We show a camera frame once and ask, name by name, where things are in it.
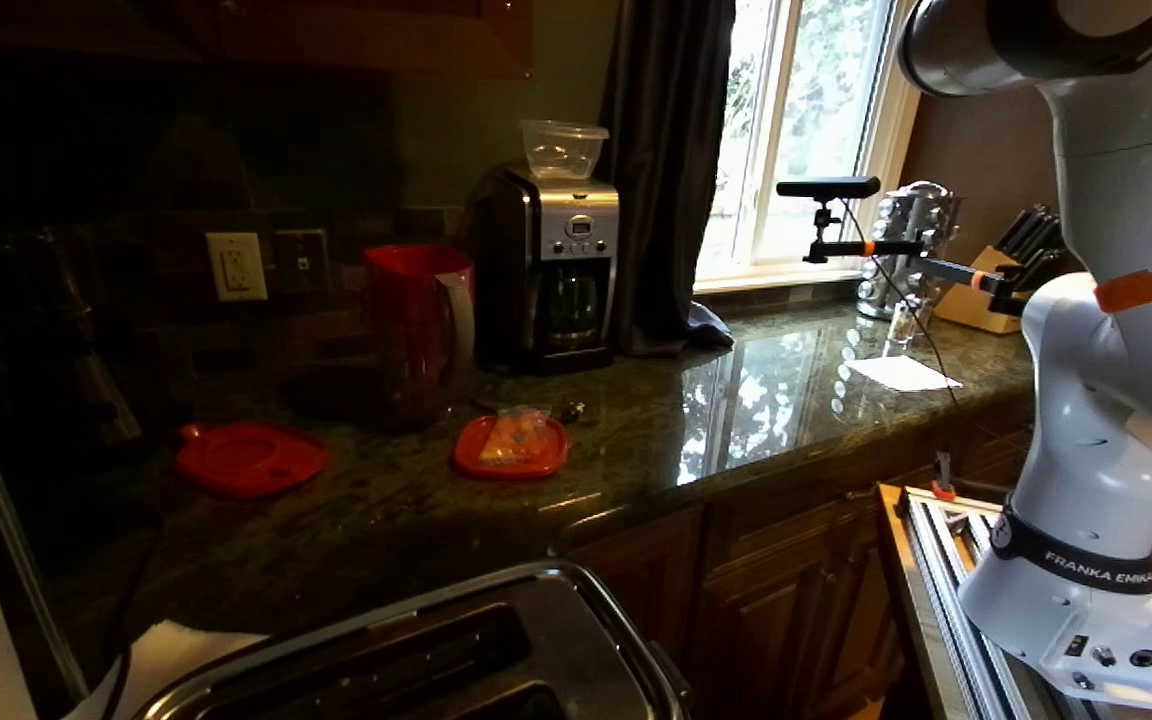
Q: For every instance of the silver black coffee maker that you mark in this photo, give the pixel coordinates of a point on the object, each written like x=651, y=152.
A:
x=542, y=280

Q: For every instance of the clear filter container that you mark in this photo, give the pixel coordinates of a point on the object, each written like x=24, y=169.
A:
x=562, y=148

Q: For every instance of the white paper sheet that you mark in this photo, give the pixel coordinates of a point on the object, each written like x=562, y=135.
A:
x=168, y=662

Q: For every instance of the dark curtain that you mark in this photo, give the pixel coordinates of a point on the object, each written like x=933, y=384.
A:
x=671, y=160

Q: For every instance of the white wall outlet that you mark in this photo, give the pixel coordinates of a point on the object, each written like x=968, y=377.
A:
x=239, y=265

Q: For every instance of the plain red lid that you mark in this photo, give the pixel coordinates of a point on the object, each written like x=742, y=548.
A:
x=252, y=461

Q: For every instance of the wooden upper cabinet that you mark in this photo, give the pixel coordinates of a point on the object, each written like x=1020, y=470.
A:
x=270, y=32

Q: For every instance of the dark wall switch plate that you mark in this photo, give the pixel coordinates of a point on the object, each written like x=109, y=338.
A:
x=301, y=263

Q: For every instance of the white framed window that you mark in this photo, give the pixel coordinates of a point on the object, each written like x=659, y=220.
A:
x=808, y=123

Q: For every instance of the orange plate with food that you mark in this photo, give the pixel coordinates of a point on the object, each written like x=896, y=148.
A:
x=513, y=445

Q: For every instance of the chrome black toaster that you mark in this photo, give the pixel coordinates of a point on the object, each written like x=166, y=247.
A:
x=441, y=654

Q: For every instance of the red plastic pitcher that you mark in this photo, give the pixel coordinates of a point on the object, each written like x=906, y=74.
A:
x=409, y=335

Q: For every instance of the wooden knife block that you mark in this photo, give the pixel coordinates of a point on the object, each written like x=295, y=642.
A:
x=968, y=305

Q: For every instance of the wooden base cabinet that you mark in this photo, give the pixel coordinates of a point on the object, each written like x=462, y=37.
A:
x=777, y=603

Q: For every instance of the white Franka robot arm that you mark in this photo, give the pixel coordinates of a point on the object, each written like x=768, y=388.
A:
x=1108, y=400

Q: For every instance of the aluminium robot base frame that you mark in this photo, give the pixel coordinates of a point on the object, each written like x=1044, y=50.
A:
x=939, y=603

